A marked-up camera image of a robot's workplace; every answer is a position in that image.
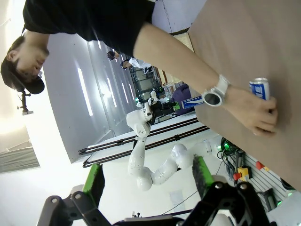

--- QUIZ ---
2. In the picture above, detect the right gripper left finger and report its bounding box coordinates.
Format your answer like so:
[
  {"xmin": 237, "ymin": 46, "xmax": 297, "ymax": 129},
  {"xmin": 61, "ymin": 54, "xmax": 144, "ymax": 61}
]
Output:
[{"xmin": 37, "ymin": 163, "xmax": 111, "ymax": 226}]

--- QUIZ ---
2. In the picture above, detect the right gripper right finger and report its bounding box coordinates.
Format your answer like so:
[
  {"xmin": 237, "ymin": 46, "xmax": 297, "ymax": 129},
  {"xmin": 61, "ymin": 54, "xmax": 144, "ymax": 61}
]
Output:
[{"xmin": 183, "ymin": 155, "xmax": 271, "ymax": 226}]

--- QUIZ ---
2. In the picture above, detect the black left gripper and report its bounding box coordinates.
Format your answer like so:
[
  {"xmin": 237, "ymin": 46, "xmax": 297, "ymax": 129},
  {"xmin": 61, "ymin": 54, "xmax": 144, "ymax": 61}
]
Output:
[{"xmin": 149, "ymin": 101, "xmax": 181, "ymax": 125}]

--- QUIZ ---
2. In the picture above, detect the blue Pocari Sweat can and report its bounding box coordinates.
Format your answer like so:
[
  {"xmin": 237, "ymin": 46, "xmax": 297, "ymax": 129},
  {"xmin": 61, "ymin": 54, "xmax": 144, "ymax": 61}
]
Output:
[
  {"xmin": 180, "ymin": 95, "xmax": 204, "ymax": 110},
  {"xmin": 248, "ymin": 77, "xmax": 271, "ymax": 101}
]

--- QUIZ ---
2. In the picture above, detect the person's left forearm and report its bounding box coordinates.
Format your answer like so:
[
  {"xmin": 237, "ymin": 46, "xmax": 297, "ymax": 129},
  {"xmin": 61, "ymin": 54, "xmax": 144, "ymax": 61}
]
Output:
[{"xmin": 133, "ymin": 22, "xmax": 223, "ymax": 101}]

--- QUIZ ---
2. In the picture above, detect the person's left hand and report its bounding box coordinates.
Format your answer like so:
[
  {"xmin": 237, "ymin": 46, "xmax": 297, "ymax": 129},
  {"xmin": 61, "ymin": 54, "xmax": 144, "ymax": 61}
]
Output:
[{"xmin": 223, "ymin": 86, "xmax": 279, "ymax": 137}]

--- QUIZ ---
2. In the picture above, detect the black folded tripod stand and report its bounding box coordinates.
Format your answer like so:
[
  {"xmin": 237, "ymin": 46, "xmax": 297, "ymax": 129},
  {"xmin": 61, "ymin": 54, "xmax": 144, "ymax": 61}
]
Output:
[
  {"xmin": 82, "ymin": 127, "xmax": 210, "ymax": 168},
  {"xmin": 78, "ymin": 117, "xmax": 199, "ymax": 156}
]

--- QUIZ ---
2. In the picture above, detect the white paper sheet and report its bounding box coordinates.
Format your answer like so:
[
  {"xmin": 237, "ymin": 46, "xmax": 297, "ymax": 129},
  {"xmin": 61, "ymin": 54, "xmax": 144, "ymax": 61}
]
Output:
[{"xmin": 170, "ymin": 190, "xmax": 186, "ymax": 205}]

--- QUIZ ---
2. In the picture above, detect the white wrist watch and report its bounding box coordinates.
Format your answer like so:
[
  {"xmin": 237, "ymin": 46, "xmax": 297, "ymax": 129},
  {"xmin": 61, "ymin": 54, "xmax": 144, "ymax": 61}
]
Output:
[{"xmin": 201, "ymin": 74, "xmax": 232, "ymax": 108}]

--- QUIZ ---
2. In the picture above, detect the yellow emergency stop button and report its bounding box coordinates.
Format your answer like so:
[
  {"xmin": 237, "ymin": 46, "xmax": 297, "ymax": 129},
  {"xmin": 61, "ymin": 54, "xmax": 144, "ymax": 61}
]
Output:
[{"xmin": 232, "ymin": 166, "xmax": 252, "ymax": 182}]

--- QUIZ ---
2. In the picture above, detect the red rounded plastic object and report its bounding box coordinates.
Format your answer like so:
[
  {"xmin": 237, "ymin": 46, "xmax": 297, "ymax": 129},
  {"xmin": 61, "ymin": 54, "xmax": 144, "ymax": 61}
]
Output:
[{"xmin": 255, "ymin": 161, "xmax": 270, "ymax": 172}]

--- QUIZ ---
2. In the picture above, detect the background person white shirt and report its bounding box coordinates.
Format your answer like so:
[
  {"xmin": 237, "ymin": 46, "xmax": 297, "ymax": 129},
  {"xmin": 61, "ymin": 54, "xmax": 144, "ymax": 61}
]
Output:
[{"xmin": 120, "ymin": 57, "xmax": 153, "ymax": 70}]

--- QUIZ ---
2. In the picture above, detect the grey slatted panel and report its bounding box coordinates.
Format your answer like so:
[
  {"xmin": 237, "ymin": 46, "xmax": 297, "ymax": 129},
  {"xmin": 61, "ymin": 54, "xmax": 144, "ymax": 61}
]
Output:
[{"xmin": 242, "ymin": 150, "xmax": 301, "ymax": 212}]

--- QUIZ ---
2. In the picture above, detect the long white ceiling light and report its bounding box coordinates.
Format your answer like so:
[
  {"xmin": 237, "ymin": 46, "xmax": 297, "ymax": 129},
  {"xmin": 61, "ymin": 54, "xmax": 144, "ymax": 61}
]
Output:
[
  {"xmin": 77, "ymin": 67, "xmax": 93, "ymax": 116},
  {"xmin": 107, "ymin": 77, "xmax": 118, "ymax": 108}
]

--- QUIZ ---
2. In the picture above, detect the grey louvred vent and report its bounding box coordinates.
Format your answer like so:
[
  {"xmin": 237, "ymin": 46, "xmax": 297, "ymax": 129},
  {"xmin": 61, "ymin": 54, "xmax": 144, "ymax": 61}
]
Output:
[{"xmin": 0, "ymin": 145, "xmax": 40, "ymax": 174}]

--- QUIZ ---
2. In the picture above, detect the person in black shirt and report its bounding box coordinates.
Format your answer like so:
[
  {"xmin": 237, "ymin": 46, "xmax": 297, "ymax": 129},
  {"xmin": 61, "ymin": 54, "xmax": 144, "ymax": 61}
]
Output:
[{"xmin": 0, "ymin": 0, "xmax": 157, "ymax": 95}]

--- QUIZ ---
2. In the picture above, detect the black cable bundle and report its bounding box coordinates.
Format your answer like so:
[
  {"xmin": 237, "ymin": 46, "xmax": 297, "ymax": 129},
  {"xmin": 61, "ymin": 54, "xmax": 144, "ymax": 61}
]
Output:
[{"xmin": 216, "ymin": 137, "xmax": 245, "ymax": 182}]

